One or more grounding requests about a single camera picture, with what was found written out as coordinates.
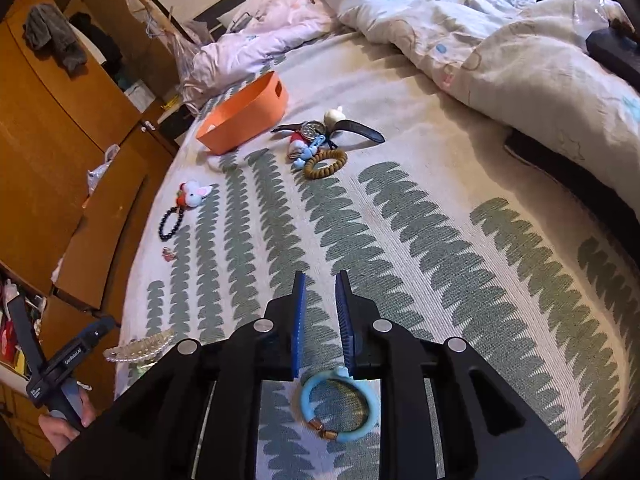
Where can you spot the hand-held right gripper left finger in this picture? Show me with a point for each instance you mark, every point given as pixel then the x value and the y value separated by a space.
pixel 299 325

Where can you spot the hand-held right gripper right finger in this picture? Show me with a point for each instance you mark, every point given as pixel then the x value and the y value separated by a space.
pixel 344 325

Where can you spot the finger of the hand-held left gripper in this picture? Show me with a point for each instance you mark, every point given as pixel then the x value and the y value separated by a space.
pixel 105 326

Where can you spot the white mouse plush charm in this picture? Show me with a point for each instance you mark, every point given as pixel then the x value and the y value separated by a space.
pixel 195 195

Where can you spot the red santa plush charm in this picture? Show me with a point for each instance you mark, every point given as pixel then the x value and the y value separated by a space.
pixel 296 144

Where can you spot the orange plastic basket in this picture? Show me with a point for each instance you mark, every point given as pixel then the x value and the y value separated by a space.
pixel 250 110

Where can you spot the person's left hand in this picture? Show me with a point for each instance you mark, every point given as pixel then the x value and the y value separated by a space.
pixel 57 430

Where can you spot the pearl hair clip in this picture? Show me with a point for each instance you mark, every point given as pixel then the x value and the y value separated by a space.
pixel 135 350

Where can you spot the row of shelf clutter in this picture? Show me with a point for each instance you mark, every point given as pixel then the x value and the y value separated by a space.
pixel 10 330

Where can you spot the small red bead charm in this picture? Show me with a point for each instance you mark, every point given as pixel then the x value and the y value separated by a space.
pixel 168 253

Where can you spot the leaf pattern bedspread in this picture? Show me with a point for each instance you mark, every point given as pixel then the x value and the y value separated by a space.
pixel 425 260

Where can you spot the white plastic bag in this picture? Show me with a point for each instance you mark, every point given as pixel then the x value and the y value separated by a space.
pixel 102 165

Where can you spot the wooden wardrobe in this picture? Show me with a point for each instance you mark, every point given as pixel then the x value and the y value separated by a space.
pixel 40 160

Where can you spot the white garlic shaped charm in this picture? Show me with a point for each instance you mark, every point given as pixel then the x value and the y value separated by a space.
pixel 334 117

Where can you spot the white paper box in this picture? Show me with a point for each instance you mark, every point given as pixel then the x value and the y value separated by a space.
pixel 137 96

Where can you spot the white crumpled quilt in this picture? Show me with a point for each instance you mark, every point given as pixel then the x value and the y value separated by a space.
pixel 235 55

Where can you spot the black hanging garment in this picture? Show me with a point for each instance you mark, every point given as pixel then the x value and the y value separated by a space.
pixel 97 42

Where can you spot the clear plastic bag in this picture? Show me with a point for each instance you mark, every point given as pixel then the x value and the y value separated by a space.
pixel 184 52

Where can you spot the grey hanging cloth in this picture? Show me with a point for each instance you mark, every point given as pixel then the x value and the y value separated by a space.
pixel 52 35

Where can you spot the cartoon print duvet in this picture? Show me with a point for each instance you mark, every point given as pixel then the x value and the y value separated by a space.
pixel 500 60

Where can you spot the dark bed headboard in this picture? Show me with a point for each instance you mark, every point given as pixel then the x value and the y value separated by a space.
pixel 215 17

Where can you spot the pink print pillow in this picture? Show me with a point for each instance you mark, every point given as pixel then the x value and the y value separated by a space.
pixel 285 2

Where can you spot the dark belt with gold buckle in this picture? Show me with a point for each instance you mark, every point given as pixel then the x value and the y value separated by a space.
pixel 160 7

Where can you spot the dark blue clothing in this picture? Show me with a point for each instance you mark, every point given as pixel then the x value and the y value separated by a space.
pixel 612 52

